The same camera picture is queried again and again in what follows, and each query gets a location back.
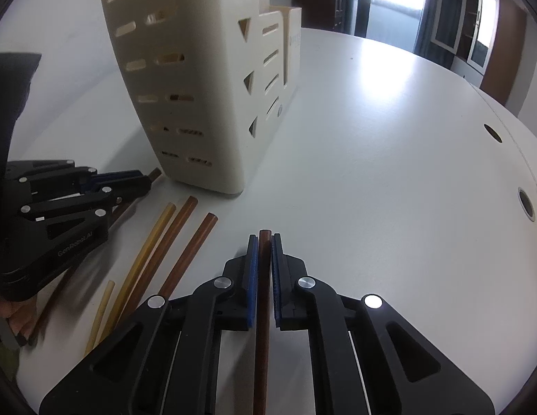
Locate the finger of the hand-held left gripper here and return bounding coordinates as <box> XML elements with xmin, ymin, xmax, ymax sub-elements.
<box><xmin>19</xmin><ymin>176</ymin><xmax>154</xmax><ymax>226</ymax></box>
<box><xmin>6</xmin><ymin>159</ymin><xmax>147</xmax><ymax>194</ymax></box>

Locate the brown cabinet with glass doors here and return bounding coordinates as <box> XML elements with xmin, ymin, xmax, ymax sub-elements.
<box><xmin>430</xmin><ymin>0</ymin><xmax>529</xmax><ymax>108</ymax></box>

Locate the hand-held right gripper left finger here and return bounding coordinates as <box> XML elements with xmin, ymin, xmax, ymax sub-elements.
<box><xmin>39</xmin><ymin>234</ymin><xmax>258</xmax><ymax>415</ymax></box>

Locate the yellow-brown chopstick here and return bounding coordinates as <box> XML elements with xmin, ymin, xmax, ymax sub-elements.
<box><xmin>83</xmin><ymin>281</ymin><xmax>116</xmax><ymax>357</ymax></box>
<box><xmin>95</xmin><ymin>202</ymin><xmax>178</xmax><ymax>347</ymax></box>

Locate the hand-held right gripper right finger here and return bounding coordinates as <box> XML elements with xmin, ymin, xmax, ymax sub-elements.
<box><xmin>271</xmin><ymin>233</ymin><xmax>497</xmax><ymax>415</ymax></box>

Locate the person's left hand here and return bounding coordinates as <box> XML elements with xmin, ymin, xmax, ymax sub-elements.
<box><xmin>0</xmin><ymin>296</ymin><xmax>38</xmax><ymax>347</ymax></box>

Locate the cream slotted utensil holder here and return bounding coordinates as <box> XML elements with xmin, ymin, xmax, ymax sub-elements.
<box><xmin>98</xmin><ymin>0</ymin><xmax>297</xmax><ymax>195</ymax></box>

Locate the reddish brown chopstick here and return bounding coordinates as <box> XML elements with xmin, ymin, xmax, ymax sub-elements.
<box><xmin>158</xmin><ymin>212</ymin><xmax>218</xmax><ymax>299</ymax></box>
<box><xmin>253</xmin><ymin>229</ymin><xmax>273</xmax><ymax>415</ymax></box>
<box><xmin>117</xmin><ymin>196</ymin><xmax>199</xmax><ymax>325</ymax></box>

